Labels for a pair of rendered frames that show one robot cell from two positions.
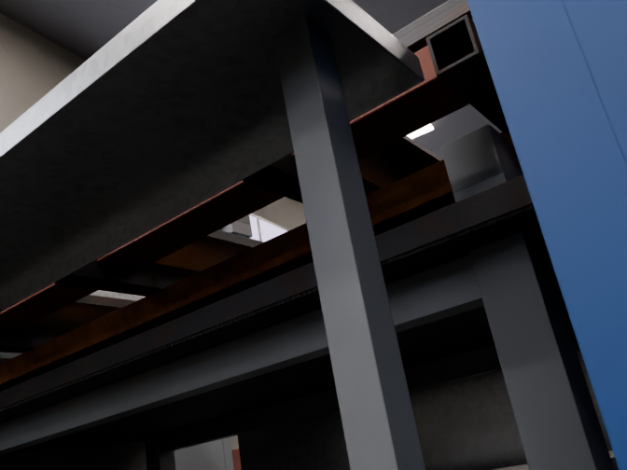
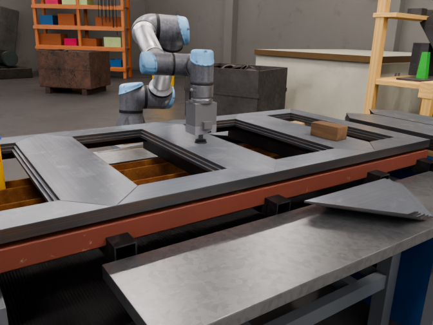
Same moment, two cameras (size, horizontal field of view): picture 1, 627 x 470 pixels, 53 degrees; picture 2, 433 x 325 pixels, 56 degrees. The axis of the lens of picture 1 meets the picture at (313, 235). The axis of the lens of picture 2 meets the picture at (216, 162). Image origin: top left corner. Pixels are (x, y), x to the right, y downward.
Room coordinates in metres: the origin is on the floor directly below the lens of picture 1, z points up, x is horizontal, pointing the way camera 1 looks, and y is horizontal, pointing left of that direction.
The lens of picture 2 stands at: (0.78, 1.44, 1.19)
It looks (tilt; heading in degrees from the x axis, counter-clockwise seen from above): 17 degrees down; 291
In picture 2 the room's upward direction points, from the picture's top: 2 degrees clockwise
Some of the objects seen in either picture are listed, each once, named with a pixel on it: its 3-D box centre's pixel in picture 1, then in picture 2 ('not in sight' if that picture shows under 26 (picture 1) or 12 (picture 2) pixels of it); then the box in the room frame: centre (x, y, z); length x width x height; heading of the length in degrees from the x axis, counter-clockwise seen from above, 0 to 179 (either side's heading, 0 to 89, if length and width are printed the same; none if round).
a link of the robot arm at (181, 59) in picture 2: not in sight; (189, 65); (1.40, 0.12, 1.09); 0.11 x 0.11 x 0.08; 40
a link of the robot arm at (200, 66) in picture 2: not in sight; (202, 67); (1.32, 0.19, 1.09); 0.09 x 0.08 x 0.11; 130
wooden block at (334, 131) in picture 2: not in sight; (328, 130); (0.93, -0.10, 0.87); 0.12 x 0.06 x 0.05; 150
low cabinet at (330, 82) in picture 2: not in sight; (355, 83); (1.15, -5.71, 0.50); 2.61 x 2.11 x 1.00; 62
